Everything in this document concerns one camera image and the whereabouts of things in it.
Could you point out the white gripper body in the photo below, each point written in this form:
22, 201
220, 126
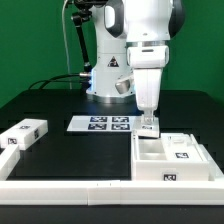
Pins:
147, 88

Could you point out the white cabinet body box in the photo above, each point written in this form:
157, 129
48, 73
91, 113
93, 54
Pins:
149, 163

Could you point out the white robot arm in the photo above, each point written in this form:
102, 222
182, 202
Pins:
124, 47

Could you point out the white cabinet top block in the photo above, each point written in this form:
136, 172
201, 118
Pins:
24, 134

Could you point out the white U-shaped boundary fence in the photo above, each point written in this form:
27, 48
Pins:
104, 192

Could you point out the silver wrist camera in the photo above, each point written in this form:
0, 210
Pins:
124, 84

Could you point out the white marker base plate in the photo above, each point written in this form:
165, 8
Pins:
103, 123

